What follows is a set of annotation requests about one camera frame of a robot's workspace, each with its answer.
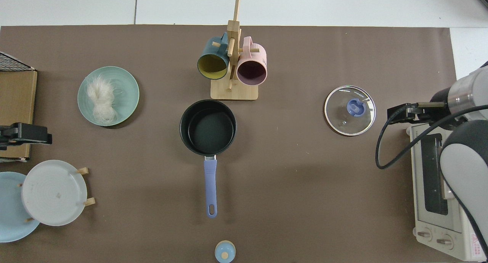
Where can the light blue plate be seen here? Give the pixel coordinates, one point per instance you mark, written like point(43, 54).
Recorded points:
point(9, 209)

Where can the brown table cloth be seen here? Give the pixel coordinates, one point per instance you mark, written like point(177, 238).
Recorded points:
point(305, 179)

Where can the wooden cup stand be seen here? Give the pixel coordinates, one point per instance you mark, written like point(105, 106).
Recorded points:
point(233, 91)

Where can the pale toaster oven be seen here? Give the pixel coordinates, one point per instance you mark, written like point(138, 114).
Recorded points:
point(427, 221)

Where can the glass lid with blue knob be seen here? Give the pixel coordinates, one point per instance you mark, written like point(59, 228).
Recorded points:
point(339, 118)

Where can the dark teal cup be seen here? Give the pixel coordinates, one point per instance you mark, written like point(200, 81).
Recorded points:
point(213, 51)

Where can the white plate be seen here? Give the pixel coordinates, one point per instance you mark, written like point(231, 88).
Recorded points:
point(53, 194)

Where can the pink cup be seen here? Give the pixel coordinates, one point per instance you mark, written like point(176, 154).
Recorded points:
point(251, 55)

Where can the green plate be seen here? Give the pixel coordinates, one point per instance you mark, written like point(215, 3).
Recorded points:
point(127, 99)

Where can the small blue round thing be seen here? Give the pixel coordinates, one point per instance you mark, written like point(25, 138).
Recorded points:
point(225, 251)

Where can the wooden plate rack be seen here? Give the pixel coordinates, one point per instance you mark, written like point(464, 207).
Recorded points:
point(82, 170)

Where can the white vermicelli bundle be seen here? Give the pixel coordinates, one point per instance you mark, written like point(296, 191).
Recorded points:
point(101, 99)

